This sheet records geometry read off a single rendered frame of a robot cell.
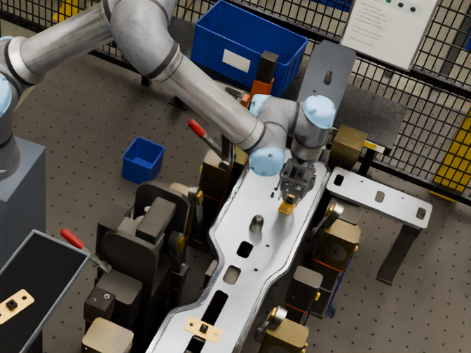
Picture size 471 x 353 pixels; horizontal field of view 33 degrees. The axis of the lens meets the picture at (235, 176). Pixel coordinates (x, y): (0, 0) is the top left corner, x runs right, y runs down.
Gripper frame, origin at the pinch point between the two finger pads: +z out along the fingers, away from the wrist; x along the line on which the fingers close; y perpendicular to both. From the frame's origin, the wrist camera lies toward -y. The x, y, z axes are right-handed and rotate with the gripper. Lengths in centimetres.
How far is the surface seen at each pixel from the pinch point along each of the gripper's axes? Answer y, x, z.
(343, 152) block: -23.5, 8.0, -0.3
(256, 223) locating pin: 13.9, -4.8, -1.6
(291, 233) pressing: 9.5, 4.1, 2.1
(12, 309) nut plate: 70, -38, -16
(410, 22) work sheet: -55, 11, -27
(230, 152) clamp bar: 1.1, -18.4, -8.3
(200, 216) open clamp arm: 17.5, -18.5, 0.4
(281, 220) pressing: 6.6, 0.2, 2.2
